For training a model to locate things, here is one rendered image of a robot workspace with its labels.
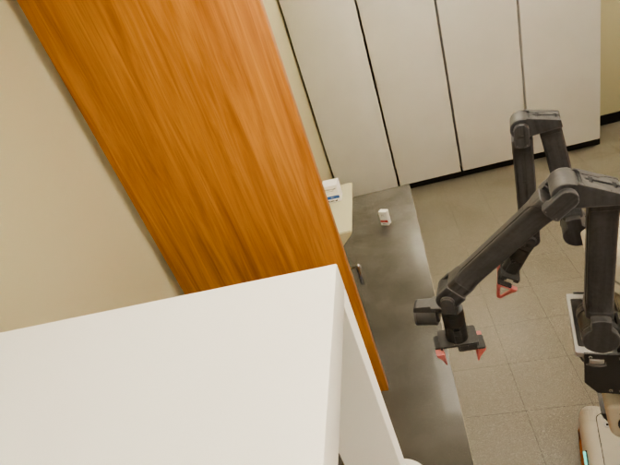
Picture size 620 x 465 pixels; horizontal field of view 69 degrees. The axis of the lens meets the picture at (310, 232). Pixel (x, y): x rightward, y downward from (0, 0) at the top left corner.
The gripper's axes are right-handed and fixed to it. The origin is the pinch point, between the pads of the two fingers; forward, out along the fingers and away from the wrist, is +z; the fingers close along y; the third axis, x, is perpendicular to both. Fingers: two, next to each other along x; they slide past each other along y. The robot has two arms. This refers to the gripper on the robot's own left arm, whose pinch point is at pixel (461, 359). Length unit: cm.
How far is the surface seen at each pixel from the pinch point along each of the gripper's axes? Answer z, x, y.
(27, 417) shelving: -88, 78, 27
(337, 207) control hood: -41, -30, 26
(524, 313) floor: 111, -127, -47
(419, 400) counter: 16.0, -0.5, 15.0
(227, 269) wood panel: -42, -6, 57
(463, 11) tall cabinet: -38, -325, -71
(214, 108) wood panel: -85, -6, 42
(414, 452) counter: 16.0, 16.2, 18.4
